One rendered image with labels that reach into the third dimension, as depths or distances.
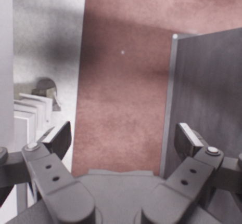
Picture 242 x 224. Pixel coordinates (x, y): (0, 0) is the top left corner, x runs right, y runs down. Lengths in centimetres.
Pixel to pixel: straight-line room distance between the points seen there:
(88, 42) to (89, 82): 22
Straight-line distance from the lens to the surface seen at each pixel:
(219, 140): 58
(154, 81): 104
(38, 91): 98
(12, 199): 39
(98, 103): 107
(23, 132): 84
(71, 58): 106
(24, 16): 117
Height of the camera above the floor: 101
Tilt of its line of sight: 73 degrees down
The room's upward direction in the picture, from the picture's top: 175 degrees counter-clockwise
